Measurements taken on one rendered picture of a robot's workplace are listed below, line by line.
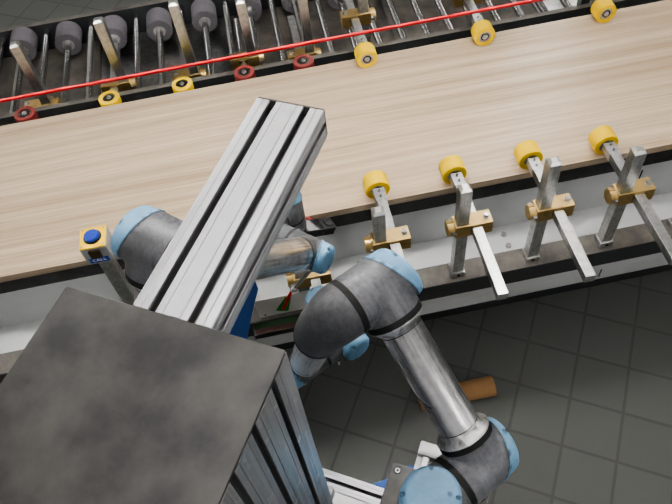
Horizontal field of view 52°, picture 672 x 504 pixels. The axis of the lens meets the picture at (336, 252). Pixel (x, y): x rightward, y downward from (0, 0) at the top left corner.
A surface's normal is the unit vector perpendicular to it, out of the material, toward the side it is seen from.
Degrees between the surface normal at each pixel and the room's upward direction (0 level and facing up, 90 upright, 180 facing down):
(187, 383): 0
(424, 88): 0
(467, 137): 0
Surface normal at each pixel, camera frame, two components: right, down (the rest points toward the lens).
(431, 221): 0.18, 0.79
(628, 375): -0.08, -0.58
